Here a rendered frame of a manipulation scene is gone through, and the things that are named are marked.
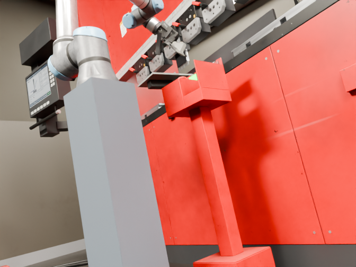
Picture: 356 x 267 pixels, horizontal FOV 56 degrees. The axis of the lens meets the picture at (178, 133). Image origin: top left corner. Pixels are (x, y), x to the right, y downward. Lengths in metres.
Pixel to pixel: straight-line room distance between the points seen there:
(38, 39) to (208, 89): 2.07
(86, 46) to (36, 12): 3.94
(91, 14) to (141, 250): 2.25
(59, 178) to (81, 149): 3.22
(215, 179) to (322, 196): 0.36
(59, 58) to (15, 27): 3.56
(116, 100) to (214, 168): 0.42
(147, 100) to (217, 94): 1.63
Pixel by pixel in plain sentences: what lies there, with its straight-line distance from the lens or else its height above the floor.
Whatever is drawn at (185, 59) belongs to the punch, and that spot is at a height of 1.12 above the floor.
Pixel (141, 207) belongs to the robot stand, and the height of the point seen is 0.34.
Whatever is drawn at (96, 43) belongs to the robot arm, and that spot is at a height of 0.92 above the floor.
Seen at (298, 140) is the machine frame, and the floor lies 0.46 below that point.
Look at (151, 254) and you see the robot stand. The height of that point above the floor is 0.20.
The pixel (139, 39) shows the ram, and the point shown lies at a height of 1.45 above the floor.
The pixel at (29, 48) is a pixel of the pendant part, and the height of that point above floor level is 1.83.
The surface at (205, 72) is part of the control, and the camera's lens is 1.24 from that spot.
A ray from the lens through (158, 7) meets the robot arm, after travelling 1.69.
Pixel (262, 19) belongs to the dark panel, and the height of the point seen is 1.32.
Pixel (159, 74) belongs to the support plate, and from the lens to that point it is 1.79.
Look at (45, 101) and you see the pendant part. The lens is 2.82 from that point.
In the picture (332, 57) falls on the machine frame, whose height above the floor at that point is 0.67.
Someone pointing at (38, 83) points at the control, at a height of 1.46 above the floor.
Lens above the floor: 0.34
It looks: 11 degrees up
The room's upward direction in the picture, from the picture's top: 12 degrees counter-clockwise
